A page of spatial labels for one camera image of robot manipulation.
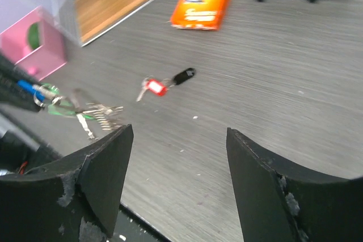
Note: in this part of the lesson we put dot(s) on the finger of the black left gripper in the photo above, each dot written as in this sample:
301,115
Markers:
11,93

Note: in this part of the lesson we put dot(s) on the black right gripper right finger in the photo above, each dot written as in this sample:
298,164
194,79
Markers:
280,200

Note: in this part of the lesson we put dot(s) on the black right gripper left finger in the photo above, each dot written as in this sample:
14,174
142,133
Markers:
75,198

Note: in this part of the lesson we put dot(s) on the blue key tag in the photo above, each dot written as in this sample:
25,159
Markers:
31,89

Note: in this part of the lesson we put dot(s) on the pink box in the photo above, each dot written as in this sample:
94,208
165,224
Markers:
46,59

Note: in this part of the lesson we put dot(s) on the green lime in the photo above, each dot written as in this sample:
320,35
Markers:
33,36

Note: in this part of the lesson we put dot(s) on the silver key with red tag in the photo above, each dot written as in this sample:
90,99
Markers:
144,88

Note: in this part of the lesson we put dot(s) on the silver key with black tag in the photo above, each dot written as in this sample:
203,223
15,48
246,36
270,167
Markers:
168,83

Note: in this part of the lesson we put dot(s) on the black key tag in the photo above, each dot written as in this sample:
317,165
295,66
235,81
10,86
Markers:
183,76

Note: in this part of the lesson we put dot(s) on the orange Gillette razor box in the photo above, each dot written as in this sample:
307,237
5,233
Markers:
199,14

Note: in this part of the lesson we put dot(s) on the white wire shelf rack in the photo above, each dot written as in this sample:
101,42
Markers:
83,21

